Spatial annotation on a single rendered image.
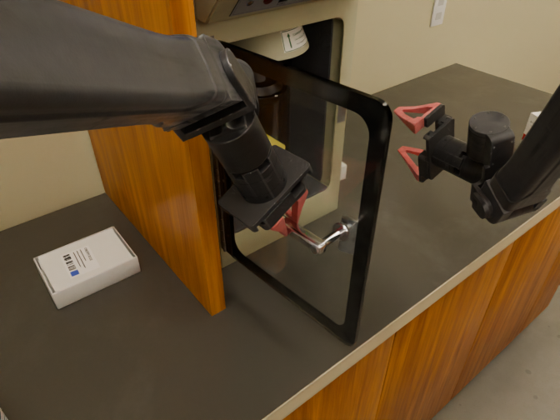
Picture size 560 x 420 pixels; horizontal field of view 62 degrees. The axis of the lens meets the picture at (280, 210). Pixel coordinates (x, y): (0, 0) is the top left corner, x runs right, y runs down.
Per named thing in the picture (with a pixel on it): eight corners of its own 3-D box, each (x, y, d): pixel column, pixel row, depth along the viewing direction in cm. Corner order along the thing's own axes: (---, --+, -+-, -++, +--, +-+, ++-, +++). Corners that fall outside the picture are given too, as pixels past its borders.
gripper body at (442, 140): (445, 113, 79) (483, 129, 75) (445, 156, 87) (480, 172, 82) (420, 135, 77) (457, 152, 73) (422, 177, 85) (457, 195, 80)
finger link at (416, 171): (410, 118, 88) (452, 137, 82) (412, 147, 93) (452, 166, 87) (385, 139, 86) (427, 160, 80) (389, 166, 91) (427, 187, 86)
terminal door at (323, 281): (230, 251, 88) (211, 36, 64) (356, 347, 71) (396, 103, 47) (227, 252, 88) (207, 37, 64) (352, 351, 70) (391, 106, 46)
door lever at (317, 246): (296, 211, 66) (297, 196, 64) (348, 242, 60) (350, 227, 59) (268, 227, 63) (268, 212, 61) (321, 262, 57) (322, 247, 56)
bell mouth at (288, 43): (192, 42, 85) (189, 11, 82) (269, 26, 94) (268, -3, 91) (248, 70, 74) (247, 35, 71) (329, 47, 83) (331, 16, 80)
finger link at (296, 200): (252, 236, 63) (224, 197, 55) (287, 198, 64) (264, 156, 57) (287, 262, 59) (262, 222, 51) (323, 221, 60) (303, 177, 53)
